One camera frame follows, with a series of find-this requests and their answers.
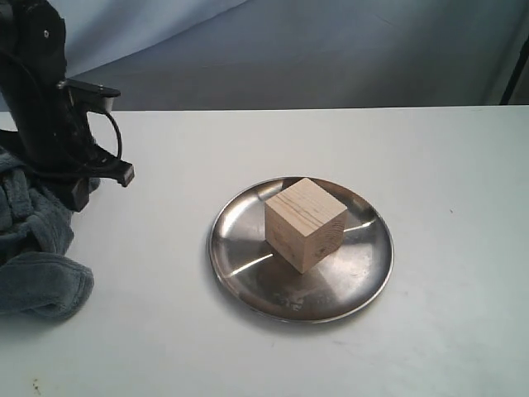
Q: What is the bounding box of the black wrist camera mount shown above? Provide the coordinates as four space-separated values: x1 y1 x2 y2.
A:
56 79 122 114

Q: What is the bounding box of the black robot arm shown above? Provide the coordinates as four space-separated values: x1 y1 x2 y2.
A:
1 1 135 212

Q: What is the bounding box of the light wooden cube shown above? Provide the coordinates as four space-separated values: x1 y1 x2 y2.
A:
264 178 348 274

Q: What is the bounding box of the round stainless steel plate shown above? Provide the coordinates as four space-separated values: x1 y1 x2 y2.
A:
207 176 394 323

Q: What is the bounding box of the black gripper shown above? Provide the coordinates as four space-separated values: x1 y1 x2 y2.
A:
12 88 135 213

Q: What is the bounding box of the grey fleece towel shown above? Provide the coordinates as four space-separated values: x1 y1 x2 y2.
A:
1 151 94 321

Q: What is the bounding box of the blue-grey backdrop cloth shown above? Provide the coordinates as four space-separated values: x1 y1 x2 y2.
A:
54 1 528 110

